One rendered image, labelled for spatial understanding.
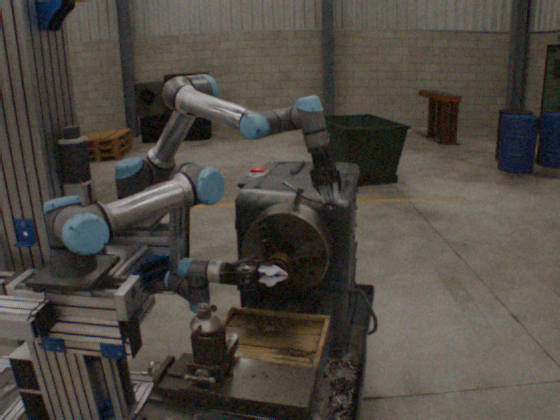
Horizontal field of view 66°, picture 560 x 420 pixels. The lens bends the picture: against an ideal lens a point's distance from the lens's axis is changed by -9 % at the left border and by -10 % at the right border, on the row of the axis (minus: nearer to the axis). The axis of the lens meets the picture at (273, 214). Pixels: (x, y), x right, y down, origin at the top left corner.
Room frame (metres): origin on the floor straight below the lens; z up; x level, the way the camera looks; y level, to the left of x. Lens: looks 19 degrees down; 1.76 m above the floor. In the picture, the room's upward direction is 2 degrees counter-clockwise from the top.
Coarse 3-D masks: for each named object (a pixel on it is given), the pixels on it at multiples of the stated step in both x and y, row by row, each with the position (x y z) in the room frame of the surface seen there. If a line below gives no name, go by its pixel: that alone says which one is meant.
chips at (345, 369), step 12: (336, 360) 1.59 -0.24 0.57; (348, 360) 1.59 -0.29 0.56; (324, 372) 1.50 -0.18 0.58; (336, 372) 1.51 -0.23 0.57; (348, 372) 1.52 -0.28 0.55; (360, 372) 1.53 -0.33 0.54; (336, 384) 1.40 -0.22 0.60; (348, 384) 1.40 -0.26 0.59; (336, 396) 1.35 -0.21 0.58; (348, 396) 1.35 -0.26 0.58; (336, 408) 1.27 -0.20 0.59; (348, 408) 1.28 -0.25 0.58
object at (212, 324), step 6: (192, 318) 1.01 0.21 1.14; (210, 318) 1.00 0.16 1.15; (216, 318) 1.01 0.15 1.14; (192, 324) 1.00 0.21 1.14; (198, 324) 0.99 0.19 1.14; (204, 324) 0.99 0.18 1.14; (210, 324) 0.99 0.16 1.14; (216, 324) 1.00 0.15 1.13; (192, 330) 0.99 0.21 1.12; (204, 330) 0.98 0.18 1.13; (210, 330) 0.98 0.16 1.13; (216, 330) 0.99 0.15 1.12
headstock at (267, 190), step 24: (288, 168) 2.11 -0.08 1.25; (240, 192) 1.77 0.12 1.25; (264, 192) 1.75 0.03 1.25; (288, 192) 1.73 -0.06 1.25; (312, 192) 1.72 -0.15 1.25; (240, 216) 1.73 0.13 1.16; (336, 216) 1.64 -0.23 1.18; (240, 240) 1.74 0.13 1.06; (336, 240) 1.64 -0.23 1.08; (336, 264) 1.64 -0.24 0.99; (312, 288) 1.67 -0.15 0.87; (336, 288) 1.64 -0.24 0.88
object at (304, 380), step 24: (168, 360) 1.07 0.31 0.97; (240, 360) 1.07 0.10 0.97; (168, 384) 0.98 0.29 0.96; (192, 384) 0.97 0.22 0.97; (240, 384) 0.96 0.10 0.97; (264, 384) 0.96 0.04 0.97; (288, 384) 0.96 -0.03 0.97; (312, 384) 0.96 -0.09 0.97; (240, 408) 0.91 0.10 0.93; (264, 408) 0.90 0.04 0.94; (288, 408) 0.88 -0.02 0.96
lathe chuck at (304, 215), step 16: (272, 208) 1.61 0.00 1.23; (288, 208) 1.58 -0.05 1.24; (304, 208) 1.60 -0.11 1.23; (256, 224) 1.56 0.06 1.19; (272, 224) 1.54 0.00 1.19; (288, 224) 1.53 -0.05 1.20; (304, 224) 1.52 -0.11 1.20; (320, 224) 1.56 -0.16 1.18; (256, 240) 1.56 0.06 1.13; (288, 240) 1.53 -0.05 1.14; (304, 240) 1.52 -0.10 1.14; (320, 240) 1.50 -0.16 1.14; (256, 256) 1.56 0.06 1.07; (304, 272) 1.52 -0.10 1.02; (320, 272) 1.50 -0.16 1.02; (272, 288) 1.54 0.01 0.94; (288, 288) 1.53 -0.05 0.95; (304, 288) 1.52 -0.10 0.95
